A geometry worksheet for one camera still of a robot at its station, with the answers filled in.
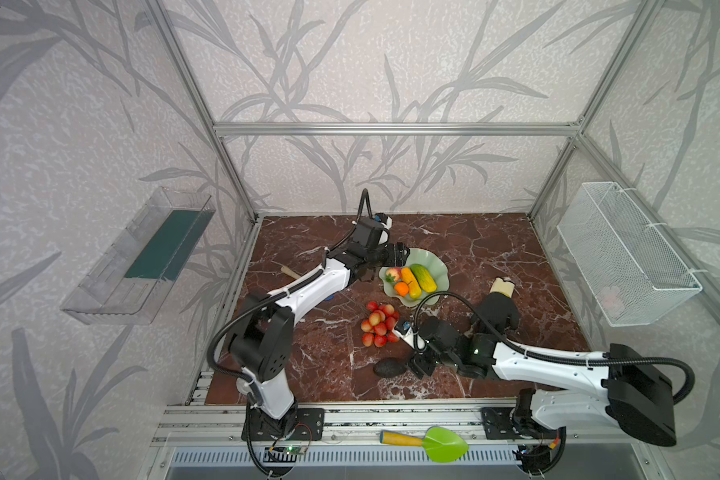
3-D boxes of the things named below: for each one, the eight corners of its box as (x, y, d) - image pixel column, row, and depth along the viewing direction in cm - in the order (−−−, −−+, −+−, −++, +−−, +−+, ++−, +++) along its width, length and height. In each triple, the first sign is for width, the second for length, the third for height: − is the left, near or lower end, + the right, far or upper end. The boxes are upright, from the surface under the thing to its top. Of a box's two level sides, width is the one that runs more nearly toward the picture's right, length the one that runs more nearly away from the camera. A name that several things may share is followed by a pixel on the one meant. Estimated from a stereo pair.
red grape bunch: (362, 347, 89) (361, 335, 82) (364, 310, 96) (362, 296, 89) (398, 347, 89) (400, 335, 82) (397, 310, 96) (398, 296, 89)
